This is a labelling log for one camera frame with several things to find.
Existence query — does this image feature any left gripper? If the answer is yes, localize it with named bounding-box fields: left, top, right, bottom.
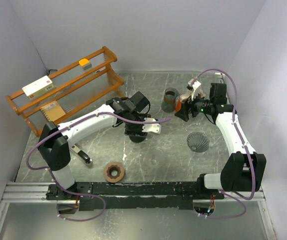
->
left=125, top=112, right=152, bottom=138

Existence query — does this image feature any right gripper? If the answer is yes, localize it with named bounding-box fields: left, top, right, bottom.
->
left=174, top=88, right=213, bottom=122

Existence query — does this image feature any dark glass carafe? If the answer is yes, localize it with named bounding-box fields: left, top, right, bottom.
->
left=129, top=133, right=147, bottom=143

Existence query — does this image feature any orange coffee filter box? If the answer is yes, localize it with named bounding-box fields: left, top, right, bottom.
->
left=175, top=90, right=206, bottom=112

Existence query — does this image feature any clear glass ribbed dripper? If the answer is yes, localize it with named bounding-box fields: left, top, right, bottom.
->
left=186, top=132, right=210, bottom=153

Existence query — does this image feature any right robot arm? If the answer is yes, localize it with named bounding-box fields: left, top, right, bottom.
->
left=174, top=81, right=267, bottom=199

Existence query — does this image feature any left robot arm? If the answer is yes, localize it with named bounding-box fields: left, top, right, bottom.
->
left=38, top=91, right=151, bottom=200

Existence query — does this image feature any silver black coffee scoop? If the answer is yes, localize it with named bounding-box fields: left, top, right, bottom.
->
left=70, top=145, right=93, bottom=167

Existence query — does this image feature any grey glass carafe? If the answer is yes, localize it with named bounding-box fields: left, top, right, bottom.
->
left=161, top=87, right=179, bottom=113

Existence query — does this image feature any clear glass lid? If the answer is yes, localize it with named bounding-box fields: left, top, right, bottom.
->
left=145, top=149, right=169, bottom=168

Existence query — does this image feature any orange wooden rack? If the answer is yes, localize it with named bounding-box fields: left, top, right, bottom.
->
left=5, top=46, right=124, bottom=137

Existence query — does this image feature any orange grey small box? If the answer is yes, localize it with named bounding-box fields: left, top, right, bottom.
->
left=78, top=58, right=92, bottom=71

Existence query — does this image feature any white flat box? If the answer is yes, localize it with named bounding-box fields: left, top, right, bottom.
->
left=22, top=75, right=56, bottom=101

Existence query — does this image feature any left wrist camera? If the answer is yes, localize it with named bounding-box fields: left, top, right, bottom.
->
left=142, top=117, right=162, bottom=134

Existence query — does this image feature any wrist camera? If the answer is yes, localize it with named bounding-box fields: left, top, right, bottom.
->
left=186, top=78, right=202, bottom=100
left=142, top=117, right=162, bottom=134

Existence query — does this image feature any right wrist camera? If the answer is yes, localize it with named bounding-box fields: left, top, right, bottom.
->
left=186, top=78, right=202, bottom=100

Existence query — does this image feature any brown scalloped dripper ring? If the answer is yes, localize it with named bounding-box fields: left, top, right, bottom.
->
left=103, top=161, right=126, bottom=183

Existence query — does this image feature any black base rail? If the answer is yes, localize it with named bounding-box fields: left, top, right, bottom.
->
left=45, top=180, right=224, bottom=211

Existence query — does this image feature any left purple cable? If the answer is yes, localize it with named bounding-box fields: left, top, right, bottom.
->
left=26, top=111, right=171, bottom=222

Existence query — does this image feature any purple cable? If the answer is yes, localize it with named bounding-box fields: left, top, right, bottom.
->
left=190, top=68, right=257, bottom=219
left=26, top=111, right=171, bottom=222

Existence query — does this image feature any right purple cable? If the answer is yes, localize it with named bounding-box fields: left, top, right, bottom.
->
left=190, top=68, right=257, bottom=219

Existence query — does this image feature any aluminium frame rail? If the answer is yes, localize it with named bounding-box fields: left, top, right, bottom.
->
left=1, top=182, right=266, bottom=203

